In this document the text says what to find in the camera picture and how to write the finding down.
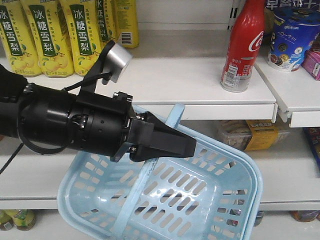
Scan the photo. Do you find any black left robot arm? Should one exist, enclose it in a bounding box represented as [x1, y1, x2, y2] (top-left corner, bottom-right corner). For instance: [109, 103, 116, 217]
[0, 67, 197, 162]

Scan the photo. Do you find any light blue plastic basket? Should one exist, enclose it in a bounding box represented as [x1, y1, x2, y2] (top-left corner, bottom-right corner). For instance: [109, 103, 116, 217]
[57, 104, 263, 240]

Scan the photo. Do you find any clear cookie box yellow label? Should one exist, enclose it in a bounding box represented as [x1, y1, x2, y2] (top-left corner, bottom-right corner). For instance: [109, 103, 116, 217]
[216, 119, 290, 151]

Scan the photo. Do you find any red aluminium cola bottle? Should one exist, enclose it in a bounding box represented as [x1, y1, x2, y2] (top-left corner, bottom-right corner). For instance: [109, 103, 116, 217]
[220, 0, 265, 93]

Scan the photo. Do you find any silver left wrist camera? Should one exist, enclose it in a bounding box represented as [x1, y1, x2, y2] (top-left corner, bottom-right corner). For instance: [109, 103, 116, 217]
[100, 40, 133, 85]

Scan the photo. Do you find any blue cookie cup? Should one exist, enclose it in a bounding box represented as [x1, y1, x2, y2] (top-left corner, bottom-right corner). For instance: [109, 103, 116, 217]
[268, 7, 320, 72]

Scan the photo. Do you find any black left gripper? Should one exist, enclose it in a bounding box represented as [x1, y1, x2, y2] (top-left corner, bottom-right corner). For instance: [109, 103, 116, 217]
[68, 91, 197, 162]

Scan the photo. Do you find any yellow pear drink carton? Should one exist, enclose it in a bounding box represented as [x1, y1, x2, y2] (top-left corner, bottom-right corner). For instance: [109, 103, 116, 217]
[0, 0, 43, 77]
[20, 0, 74, 78]
[59, 0, 102, 76]

